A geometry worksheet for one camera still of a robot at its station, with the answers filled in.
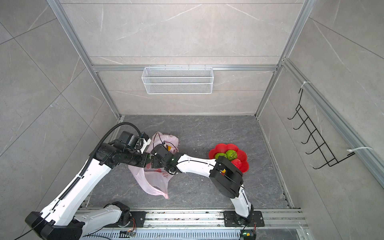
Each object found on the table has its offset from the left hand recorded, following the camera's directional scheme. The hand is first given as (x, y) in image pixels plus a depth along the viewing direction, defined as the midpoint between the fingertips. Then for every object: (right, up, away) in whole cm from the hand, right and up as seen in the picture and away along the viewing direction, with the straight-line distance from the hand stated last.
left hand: (150, 157), depth 72 cm
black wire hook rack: (+79, +2, -11) cm, 79 cm away
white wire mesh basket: (+10, +47, +29) cm, 56 cm away
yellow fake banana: (+9, +4, +3) cm, 10 cm away
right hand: (-1, -4, +13) cm, 13 cm away
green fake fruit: (+45, -2, +18) cm, 48 cm away
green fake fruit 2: (+37, -2, +18) cm, 41 cm away
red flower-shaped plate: (+41, +1, +24) cm, 47 cm away
